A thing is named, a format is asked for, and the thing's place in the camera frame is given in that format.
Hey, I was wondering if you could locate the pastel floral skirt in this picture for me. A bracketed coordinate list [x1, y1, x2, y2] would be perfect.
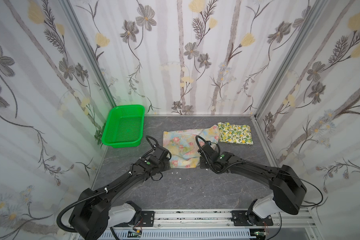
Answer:
[163, 125, 220, 169]

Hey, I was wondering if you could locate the lemon print yellow skirt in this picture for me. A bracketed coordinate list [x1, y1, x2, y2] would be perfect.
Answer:
[218, 122, 253, 145]

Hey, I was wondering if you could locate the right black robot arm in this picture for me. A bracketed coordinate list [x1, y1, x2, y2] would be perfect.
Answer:
[198, 144, 307, 226]

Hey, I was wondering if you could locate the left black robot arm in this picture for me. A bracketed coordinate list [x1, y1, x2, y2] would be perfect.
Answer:
[56, 145, 172, 240]

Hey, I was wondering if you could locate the green plastic basket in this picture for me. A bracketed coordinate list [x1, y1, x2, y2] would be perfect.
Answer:
[102, 105, 145, 148]

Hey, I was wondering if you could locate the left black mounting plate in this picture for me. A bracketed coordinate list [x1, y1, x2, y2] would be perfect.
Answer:
[133, 211, 155, 228]

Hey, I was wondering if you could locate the black mounting plate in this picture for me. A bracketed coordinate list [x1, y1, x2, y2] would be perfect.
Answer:
[231, 211, 274, 227]
[133, 211, 155, 228]

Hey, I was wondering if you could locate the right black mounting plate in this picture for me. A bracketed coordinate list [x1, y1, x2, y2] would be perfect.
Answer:
[231, 211, 274, 227]

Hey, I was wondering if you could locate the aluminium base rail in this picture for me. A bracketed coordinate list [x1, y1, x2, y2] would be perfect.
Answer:
[107, 207, 316, 230]

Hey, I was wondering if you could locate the white slotted cable duct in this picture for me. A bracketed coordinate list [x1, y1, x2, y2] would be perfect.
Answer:
[115, 229, 256, 240]

